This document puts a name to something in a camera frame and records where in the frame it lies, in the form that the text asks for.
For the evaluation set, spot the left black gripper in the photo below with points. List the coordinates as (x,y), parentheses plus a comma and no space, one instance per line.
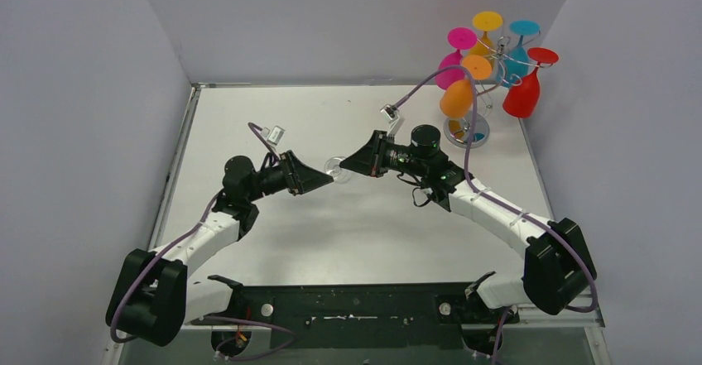
(294,173)

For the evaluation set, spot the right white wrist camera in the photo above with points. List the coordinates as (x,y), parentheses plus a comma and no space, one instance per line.
(393,118)

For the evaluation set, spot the silver wire glass rack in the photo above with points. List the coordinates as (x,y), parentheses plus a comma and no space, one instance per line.
(499,64)

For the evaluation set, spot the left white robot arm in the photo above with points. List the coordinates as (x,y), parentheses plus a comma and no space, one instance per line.
(150,300)

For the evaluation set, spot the blue wine glass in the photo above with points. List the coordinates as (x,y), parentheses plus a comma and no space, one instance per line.
(516,63)

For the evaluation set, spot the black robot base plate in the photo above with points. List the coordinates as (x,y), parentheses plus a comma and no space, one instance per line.
(371,316)

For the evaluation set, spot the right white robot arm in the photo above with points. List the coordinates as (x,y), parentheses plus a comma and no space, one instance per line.
(557,264)

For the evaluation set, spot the red wine glass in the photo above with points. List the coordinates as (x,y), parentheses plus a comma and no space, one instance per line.
(522,98)

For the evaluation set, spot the pink wine glass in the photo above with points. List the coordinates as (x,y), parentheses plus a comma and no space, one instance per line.
(461,39)

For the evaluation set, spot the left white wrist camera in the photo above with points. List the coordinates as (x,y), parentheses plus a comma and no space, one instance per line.
(273,135)

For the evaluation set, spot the yellow wine glass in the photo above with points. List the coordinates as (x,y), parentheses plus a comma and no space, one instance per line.
(485,22)

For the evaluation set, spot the orange wine glass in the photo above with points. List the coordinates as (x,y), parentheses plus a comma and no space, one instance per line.
(459,97)

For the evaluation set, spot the clear wine glass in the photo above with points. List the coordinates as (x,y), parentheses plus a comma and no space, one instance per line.
(333,168)

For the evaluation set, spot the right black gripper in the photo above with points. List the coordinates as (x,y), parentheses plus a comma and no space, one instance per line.
(372,159)

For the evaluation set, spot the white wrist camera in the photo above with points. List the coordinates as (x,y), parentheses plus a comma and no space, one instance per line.
(393,118)
(273,135)

